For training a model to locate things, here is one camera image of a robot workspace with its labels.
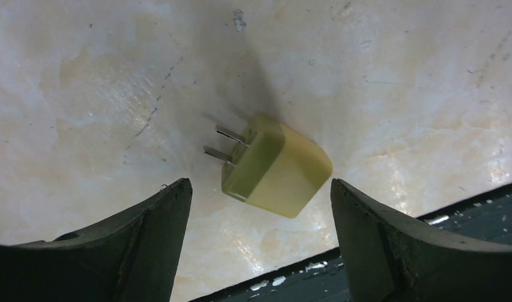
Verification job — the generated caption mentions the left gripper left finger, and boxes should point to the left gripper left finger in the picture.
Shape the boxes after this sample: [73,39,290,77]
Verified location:
[0,178,192,301]

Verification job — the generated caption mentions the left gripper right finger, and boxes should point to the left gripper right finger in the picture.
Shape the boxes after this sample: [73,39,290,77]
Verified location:
[330,179,512,301]

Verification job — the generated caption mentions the yellow charger plug left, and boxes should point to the yellow charger plug left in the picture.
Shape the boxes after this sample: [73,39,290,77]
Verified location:
[203,114,333,218]

